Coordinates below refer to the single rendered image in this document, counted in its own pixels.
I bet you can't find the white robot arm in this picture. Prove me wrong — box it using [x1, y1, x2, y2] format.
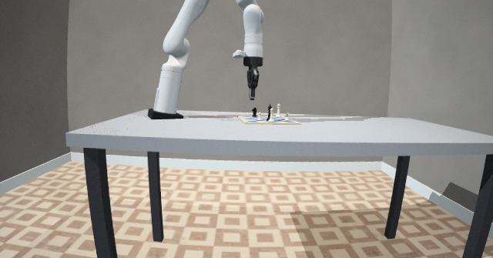
[153, 0, 264, 114]

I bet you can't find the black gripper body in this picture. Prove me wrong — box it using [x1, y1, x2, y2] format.
[243, 56, 263, 79]

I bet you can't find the blue and cream chessboard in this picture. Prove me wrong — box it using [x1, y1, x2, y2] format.
[237, 116, 300, 125]

